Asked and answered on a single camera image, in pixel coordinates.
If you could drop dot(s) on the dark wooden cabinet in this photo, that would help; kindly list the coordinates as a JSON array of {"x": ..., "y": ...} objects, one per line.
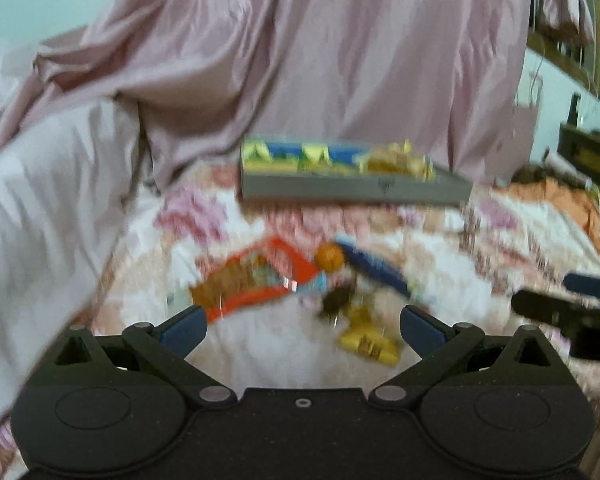
[{"x": 590, "y": 152}]

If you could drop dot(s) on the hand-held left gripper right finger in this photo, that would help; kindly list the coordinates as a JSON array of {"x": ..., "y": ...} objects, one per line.
[{"x": 421, "y": 329}]

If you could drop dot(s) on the crinkled yellow snack packet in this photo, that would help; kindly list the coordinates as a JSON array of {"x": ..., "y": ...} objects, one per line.
[{"x": 392, "y": 162}]

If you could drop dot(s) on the dark brown snack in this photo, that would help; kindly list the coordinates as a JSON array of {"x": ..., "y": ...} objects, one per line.
[{"x": 336, "y": 301}]

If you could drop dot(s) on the light blue snack packet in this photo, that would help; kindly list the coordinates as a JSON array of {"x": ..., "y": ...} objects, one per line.
[{"x": 316, "y": 284}]

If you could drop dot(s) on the wooden wall shelf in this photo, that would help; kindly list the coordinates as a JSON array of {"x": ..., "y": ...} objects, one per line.
[{"x": 567, "y": 55}]

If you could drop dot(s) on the blue yellow printed box liner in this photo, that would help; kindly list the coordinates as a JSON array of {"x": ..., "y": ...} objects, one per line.
[{"x": 285, "y": 152}]

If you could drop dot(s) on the small yellow snack packet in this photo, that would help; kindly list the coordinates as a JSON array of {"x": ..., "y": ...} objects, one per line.
[{"x": 367, "y": 337}]

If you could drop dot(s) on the orange fruit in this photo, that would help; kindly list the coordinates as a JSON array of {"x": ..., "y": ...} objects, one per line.
[{"x": 330, "y": 258}]

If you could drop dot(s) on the orange cloth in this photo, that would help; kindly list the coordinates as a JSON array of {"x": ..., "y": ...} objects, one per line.
[{"x": 555, "y": 195}]

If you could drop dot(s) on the floral bedsheet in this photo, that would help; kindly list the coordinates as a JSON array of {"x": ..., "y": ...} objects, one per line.
[{"x": 505, "y": 240}]

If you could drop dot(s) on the white pillow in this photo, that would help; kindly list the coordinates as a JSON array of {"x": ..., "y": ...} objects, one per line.
[{"x": 40, "y": 210}]

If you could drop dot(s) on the red snack packet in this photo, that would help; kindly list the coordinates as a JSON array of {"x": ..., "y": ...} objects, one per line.
[{"x": 252, "y": 280}]

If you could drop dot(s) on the grey cardboard box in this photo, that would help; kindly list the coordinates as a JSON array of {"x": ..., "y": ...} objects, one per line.
[{"x": 350, "y": 191}]

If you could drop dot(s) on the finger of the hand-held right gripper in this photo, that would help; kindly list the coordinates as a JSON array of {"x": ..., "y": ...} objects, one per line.
[
  {"x": 592, "y": 286},
  {"x": 542, "y": 307}
]

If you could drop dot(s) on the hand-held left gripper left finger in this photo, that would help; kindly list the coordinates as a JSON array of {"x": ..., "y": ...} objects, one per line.
[{"x": 185, "y": 331}]

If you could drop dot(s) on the pink satin curtain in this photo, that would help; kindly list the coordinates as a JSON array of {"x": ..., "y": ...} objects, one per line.
[{"x": 280, "y": 60}]

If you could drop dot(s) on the white paper bag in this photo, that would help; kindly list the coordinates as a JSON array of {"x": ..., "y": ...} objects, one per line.
[{"x": 526, "y": 120}]

